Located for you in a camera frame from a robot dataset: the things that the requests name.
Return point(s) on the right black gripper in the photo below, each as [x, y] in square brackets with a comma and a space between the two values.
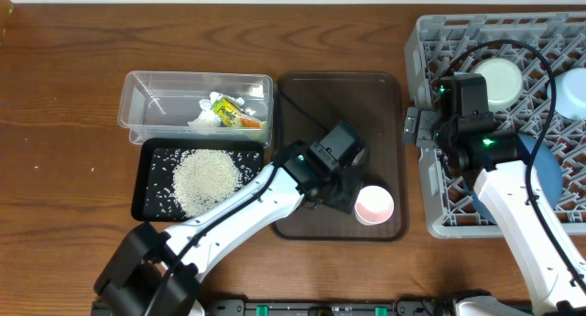
[427, 120]

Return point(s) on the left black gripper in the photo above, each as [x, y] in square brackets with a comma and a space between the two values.
[349, 202]

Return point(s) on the pink and white cup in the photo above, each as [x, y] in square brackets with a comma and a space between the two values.
[373, 205]

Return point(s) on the mint green bowl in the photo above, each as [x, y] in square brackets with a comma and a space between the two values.
[504, 82]

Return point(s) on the green snack wrapper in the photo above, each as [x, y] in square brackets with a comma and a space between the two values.
[232, 116]

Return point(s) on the dark blue plate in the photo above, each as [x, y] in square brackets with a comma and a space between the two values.
[549, 176]

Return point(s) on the white tissue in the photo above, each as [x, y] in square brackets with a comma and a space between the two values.
[207, 118]

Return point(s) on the light blue bowl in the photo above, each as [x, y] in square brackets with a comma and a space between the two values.
[570, 87]

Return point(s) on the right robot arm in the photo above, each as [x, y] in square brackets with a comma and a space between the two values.
[500, 168]

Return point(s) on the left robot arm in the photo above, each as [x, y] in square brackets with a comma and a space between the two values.
[160, 273]

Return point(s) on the grey dishwasher rack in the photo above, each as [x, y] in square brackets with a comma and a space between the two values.
[432, 45]

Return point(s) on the brown serving tray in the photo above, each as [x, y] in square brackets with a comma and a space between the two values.
[371, 103]

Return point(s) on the pile of rice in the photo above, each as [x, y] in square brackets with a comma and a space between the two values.
[203, 178]

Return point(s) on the black rectangular tray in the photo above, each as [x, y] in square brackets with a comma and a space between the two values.
[153, 199]

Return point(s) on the clear plastic bin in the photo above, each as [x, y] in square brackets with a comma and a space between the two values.
[161, 103]

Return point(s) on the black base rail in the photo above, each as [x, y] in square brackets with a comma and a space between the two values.
[241, 308]

